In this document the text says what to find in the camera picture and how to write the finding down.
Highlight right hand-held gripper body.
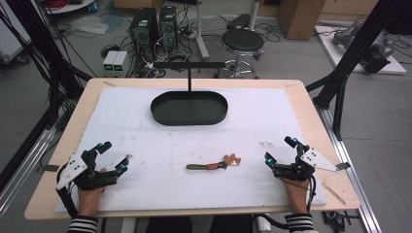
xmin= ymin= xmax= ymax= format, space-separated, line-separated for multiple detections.
xmin=272 ymin=145 xmax=340 ymax=183

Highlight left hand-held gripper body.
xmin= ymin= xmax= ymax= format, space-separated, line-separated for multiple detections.
xmin=55 ymin=150 xmax=128 ymax=192

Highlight green keychain with copper charm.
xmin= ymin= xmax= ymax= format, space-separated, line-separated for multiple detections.
xmin=186 ymin=152 xmax=243 ymax=172

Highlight black oval tray hanger stand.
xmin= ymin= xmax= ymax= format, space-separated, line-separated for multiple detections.
xmin=150 ymin=61 xmax=229 ymax=127

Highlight person's left hand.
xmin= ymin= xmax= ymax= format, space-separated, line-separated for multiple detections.
xmin=77 ymin=167 xmax=108 ymax=217

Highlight person's right hand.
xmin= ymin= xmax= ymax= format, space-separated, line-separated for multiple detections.
xmin=282 ymin=178 xmax=312 ymax=216

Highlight thin wooden stick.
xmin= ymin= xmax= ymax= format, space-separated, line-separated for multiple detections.
xmin=321 ymin=182 xmax=347 ymax=206

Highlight white foam mat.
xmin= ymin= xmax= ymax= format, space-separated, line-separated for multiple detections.
xmin=53 ymin=85 xmax=328 ymax=215

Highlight white power supply unit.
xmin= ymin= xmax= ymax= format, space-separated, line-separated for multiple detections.
xmin=102 ymin=50 xmax=120 ymax=78
xmin=112 ymin=50 xmax=129 ymax=78

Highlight person's dark trouser legs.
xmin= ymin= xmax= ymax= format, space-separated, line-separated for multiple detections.
xmin=144 ymin=214 xmax=255 ymax=233

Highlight white platform board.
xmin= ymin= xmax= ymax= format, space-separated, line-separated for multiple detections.
xmin=314 ymin=24 xmax=408 ymax=76

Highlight black round stool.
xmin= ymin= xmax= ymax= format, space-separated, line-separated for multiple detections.
xmin=214 ymin=28 xmax=266 ymax=80

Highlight black computer tower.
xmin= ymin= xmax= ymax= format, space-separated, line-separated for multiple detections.
xmin=128 ymin=7 xmax=160 ymax=64
xmin=158 ymin=5 xmax=180 ymax=53

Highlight clear plastic bag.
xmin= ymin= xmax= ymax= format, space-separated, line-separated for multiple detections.
xmin=68 ymin=15 xmax=110 ymax=36

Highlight grey robot device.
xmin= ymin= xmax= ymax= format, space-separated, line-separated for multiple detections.
xmin=331 ymin=22 xmax=396 ymax=75

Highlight brown cardboard box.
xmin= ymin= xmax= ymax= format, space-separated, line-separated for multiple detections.
xmin=276 ymin=0 xmax=327 ymax=42

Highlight grey desk leg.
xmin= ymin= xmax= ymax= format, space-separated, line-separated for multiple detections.
xmin=193 ymin=0 xmax=211 ymax=61

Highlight white round table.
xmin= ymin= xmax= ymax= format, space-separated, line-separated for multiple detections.
xmin=41 ymin=0 xmax=95 ymax=16

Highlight left hand-held gripper black cable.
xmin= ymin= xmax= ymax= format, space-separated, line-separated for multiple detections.
xmin=55 ymin=186 xmax=80 ymax=218

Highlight hand-held gripper black cable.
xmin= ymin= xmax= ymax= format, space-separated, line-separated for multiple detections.
xmin=252 ymin=176 xmax=318 ymax=230
xmin=55 ymin=186 xmax=80 ymax=218

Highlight aluminium rail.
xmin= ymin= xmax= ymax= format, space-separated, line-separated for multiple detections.
xmin=317 ymin=106 xmax=384 ymax=233
xmin=0 ymin=127 xmax=57 ymax=216

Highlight right hand-held gripper black cable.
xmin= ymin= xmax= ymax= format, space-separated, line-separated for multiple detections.
xmin=252 ymin=176 xmax=318 ymax=230

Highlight bundle of black floor cables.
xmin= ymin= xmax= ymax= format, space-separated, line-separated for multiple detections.
xmin=321 ymin=210 xmax=359 ymax=233

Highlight black metal frame strut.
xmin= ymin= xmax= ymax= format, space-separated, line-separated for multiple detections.
xmin=0 ymin=0 xmax=93 ymax=192
xmin=305 ymin=0 xmax=412 ymax=141

